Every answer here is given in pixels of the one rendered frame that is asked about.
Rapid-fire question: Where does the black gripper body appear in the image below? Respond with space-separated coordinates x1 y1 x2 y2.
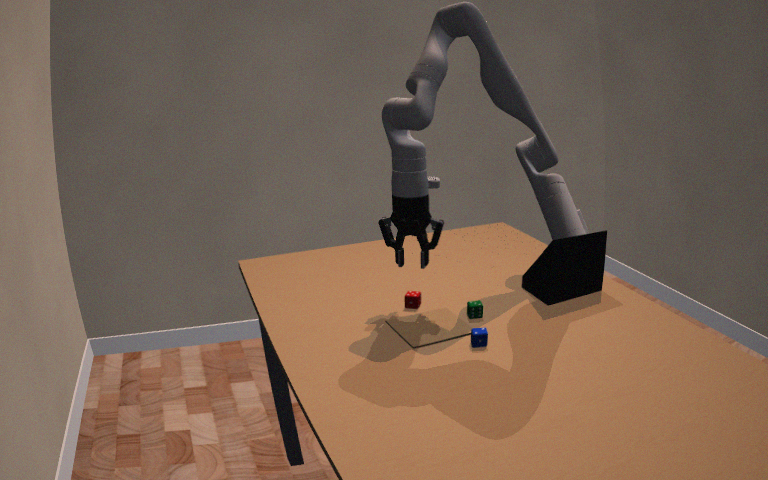
391 194 432 236

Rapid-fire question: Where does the tan square mat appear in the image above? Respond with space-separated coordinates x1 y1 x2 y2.
385 308 472 349

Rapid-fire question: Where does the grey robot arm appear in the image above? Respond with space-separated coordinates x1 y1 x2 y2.
382 2 589 240

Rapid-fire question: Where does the red die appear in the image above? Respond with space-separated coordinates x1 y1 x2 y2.
404 291 421 309

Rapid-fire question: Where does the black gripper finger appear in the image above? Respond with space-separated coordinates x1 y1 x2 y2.
412 218 444 269
378 216 406 267

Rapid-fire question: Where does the blue die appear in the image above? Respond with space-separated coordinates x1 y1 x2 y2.
471 328 488 348

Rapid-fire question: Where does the green die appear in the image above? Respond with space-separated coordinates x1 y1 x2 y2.
467 301 483 319

